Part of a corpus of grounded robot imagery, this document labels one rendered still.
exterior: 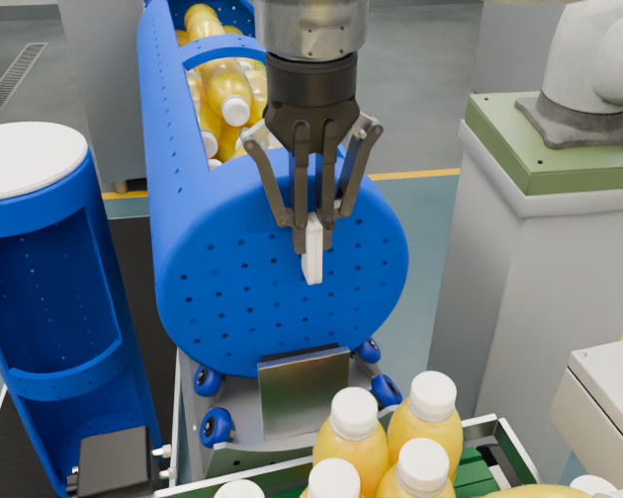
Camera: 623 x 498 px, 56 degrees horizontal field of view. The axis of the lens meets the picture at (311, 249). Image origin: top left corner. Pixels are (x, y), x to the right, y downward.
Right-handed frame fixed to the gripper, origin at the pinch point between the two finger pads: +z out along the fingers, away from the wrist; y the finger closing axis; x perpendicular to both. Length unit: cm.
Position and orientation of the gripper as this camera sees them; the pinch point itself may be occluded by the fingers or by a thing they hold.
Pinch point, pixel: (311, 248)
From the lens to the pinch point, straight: 59.9
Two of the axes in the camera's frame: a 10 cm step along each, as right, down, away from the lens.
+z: 0.0, 8.1, 5.9
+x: -2.5, -5.7, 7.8
